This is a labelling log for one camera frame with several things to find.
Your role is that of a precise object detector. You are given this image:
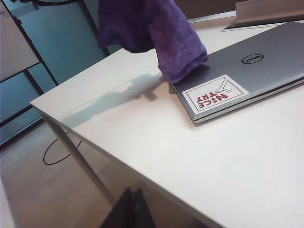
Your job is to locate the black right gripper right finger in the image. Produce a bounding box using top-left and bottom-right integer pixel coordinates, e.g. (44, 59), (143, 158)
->
(134, 188), (163, 228)

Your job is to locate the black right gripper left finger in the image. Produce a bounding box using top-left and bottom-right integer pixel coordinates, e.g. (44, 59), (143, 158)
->
(108, 187), (136, 228)

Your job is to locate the purple fleece rag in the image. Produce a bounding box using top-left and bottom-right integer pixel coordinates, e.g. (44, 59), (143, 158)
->
(97, 0), (209, 84)

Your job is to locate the silver Dell laptop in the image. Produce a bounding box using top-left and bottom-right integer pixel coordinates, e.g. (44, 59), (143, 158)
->
(169, 21), (304, 127)

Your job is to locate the white red-lettered sticker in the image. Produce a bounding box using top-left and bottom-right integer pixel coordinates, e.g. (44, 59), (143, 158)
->
(181, 75), (250, 112)

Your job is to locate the grey fabric desk divider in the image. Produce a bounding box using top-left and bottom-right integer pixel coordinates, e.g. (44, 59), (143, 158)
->
(174, 0), (237, 20)

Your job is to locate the black floor cable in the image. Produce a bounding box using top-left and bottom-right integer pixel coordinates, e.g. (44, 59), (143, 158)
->
(43, 137), (83, 165)

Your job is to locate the grey metal bracket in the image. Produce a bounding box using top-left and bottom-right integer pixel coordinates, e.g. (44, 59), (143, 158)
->
(223, 0), (304, 30)

